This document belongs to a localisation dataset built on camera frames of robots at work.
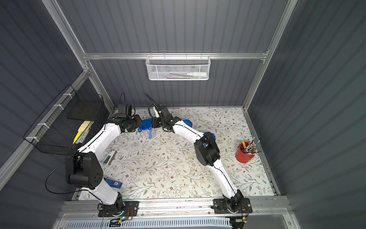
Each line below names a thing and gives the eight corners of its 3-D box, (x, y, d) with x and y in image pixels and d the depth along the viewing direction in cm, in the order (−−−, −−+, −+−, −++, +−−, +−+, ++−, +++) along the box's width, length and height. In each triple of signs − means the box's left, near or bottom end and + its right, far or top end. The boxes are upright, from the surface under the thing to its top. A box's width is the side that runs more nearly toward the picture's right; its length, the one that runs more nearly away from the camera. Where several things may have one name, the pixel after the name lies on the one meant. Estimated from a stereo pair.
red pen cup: (237, 165, 91) (246, 152, 77) (234, 152, 97) (242, 137, 83) (247, 165, 91) (259, 151, 77) (244, 152, 97) (253, 137, 82)
